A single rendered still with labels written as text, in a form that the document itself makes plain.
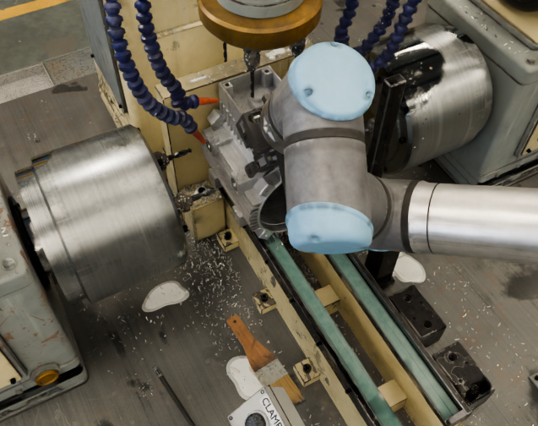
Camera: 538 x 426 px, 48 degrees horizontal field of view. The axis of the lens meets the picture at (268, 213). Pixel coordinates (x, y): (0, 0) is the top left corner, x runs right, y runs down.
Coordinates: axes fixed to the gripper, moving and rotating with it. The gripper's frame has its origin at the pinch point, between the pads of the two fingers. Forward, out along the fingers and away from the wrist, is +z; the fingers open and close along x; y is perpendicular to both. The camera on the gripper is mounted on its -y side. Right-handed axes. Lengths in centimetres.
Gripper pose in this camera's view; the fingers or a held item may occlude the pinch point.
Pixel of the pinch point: (262, 174)
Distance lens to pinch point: 97.8
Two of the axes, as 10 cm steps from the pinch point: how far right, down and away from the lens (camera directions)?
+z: -2.5, 1.7, 9.5
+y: -4.0, -9.2, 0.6
